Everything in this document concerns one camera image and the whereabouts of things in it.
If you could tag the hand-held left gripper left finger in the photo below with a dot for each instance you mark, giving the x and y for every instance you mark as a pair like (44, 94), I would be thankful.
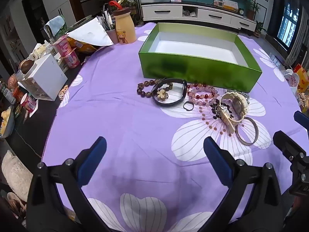
(93, 159)

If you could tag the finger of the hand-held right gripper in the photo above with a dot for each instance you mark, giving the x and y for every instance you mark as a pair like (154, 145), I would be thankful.
(284, 141)
(301, 119)

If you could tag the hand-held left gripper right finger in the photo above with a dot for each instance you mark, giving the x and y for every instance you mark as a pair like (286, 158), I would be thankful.
(217, 159)

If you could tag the silver bangle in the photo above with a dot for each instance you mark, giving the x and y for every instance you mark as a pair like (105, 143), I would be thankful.
(256, 130)

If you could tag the cream wrist watch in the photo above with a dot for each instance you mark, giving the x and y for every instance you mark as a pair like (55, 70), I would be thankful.
(231, 123)

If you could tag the black bangle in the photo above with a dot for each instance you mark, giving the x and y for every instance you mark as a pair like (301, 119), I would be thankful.
(185, 89)

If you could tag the gold flower brooch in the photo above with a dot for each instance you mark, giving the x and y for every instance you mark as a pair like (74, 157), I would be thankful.
(161, 95)

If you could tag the green cardboard box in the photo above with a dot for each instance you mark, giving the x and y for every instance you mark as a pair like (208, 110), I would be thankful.
(193, 70)

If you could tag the red white snack bag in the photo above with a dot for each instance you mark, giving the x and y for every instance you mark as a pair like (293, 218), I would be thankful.
(291, 81)

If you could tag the yellow snack bag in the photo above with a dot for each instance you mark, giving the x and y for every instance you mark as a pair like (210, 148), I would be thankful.
(301, 77)

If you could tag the purple floral tablecloth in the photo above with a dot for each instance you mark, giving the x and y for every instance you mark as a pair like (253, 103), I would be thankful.
(120, 125)

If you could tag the small brown patterned pouch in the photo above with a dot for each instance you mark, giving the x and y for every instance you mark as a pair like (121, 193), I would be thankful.
(64, 93)

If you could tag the white fluffy cushion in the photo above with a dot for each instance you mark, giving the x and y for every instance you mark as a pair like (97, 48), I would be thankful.
(15, 174)

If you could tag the pink yogurt cup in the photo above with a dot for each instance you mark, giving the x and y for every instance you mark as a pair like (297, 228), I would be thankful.
(64, 46)
(72, 60)
(29, 103)

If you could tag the bowl of yellow food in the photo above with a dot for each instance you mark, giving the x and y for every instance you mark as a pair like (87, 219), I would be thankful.
(6, 122)

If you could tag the white cardboard box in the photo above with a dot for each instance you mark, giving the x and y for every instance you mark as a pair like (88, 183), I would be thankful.
(45, 77)

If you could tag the window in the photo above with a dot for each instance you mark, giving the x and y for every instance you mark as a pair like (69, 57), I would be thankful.
(288, 24)

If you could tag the small potted plant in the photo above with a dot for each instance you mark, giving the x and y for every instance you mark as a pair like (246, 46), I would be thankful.
(260, 29)

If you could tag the orange snack bag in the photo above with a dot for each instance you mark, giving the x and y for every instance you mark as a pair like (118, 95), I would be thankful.
(83, 47)

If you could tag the brown round fruit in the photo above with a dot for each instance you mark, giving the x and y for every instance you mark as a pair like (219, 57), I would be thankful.
(27, 66)

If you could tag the tall potted plant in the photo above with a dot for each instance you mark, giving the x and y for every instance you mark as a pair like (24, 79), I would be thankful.
(252, 8)

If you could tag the small table clock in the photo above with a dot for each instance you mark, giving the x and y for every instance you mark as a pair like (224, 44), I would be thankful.
(241, 11)

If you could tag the grey pen cup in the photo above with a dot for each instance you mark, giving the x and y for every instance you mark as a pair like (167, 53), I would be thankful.
(113, 36)

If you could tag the white paper sheet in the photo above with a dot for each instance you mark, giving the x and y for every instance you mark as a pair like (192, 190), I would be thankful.
(91, 32)

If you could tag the yellow bear bottle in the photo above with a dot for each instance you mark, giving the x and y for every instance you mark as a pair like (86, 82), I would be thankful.
(124, 26)

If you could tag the white desk calendar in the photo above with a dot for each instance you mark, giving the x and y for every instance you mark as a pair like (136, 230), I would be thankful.
(227, 4)

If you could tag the green tissue packet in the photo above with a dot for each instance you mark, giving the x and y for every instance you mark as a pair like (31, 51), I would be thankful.
(56, 26)

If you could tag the bundle of pens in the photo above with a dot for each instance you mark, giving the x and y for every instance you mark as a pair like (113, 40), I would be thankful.
(108, 19)

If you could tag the white television cabinet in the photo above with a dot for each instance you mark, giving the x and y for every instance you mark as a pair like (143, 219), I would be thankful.
(161, 12)

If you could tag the bushy floor plant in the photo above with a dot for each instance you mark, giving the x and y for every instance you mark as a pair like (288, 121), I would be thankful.
(128, 3)

